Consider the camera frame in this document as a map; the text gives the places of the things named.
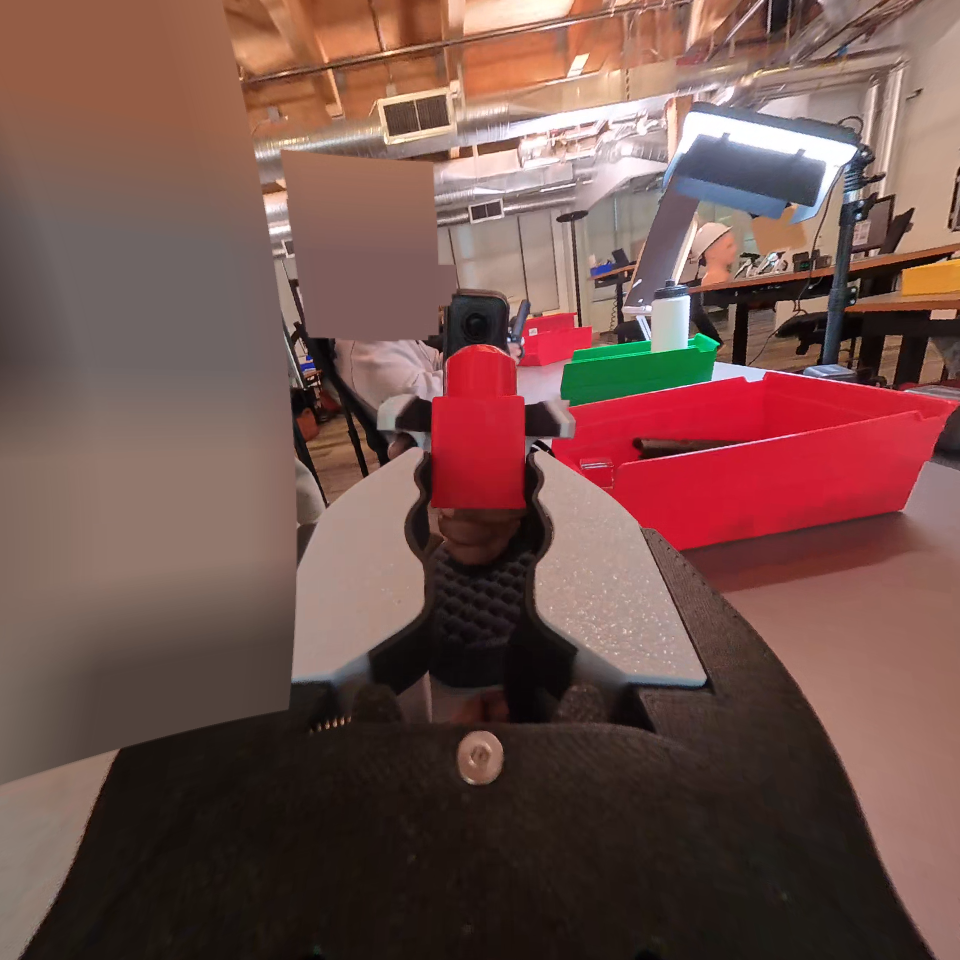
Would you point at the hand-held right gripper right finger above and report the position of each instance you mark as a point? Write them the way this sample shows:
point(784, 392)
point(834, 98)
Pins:
point(607, 585)

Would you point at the small clear plastic piece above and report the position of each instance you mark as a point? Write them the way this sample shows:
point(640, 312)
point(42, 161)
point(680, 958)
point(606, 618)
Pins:
point(598, 470)

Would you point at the grey tilted panel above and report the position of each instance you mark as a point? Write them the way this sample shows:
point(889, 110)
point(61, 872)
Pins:
point(664, 255)

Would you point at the mannequin head with white helmet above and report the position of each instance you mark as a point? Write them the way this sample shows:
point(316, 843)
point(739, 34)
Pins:
point(712, 244)

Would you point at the long wooden-edged desk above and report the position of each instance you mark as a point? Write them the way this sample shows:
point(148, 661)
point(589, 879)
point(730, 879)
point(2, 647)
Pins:
point(795, 279)

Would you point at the red toy building block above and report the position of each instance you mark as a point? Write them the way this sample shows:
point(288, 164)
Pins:
point(476, 450)

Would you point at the black hand-held device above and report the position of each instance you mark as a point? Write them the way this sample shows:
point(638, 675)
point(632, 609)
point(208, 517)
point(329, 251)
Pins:
point(520, 319)

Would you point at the silver ventilation duct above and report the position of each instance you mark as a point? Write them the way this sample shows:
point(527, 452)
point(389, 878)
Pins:
point(525, 120)

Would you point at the yellow plastic bin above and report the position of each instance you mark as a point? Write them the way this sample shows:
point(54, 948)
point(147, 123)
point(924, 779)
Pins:
point(930, 279)

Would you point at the dark computer monitor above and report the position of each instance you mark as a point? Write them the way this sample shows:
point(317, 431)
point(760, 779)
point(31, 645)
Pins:
point(889, 225)

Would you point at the green plastic bin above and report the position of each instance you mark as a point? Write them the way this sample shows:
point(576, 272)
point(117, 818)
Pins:
point(637, 375)

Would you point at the small red plastic bin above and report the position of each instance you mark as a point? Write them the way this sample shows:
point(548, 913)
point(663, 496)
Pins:
point(555, 341)

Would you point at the ceiling air vent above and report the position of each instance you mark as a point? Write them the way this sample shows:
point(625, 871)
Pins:
point(416, 116)

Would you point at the brown cardboard piece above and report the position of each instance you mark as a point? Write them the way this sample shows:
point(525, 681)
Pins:
point(776, 232)

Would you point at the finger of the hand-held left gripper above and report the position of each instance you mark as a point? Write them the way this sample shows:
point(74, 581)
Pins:
point(409, 416)
point(547, 418)

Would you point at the black light stand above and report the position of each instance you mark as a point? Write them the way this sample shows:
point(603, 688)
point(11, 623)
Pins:
point(844, 285)

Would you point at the black tripod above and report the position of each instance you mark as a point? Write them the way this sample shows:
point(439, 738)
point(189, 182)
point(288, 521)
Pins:
point(349, 427)

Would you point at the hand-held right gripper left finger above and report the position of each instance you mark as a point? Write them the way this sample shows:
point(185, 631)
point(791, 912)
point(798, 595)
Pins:
point(352, 570)

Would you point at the short wooden-edged desk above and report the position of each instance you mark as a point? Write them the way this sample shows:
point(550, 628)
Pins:
point(915, 306)

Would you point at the dark brown object in bin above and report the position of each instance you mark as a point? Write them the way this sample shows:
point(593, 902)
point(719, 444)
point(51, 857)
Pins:
point(690, 446)

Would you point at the white water bottle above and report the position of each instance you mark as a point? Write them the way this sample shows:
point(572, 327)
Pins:
point(670, 322)

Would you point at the black floor lamp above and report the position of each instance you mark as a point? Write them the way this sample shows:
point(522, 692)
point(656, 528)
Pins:
point(574, 270)

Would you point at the person's left hand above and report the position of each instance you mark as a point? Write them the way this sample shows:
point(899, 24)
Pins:
point(480, 532)

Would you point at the studio light panel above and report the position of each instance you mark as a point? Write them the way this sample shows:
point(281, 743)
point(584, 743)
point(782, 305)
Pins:
point(757, 161)

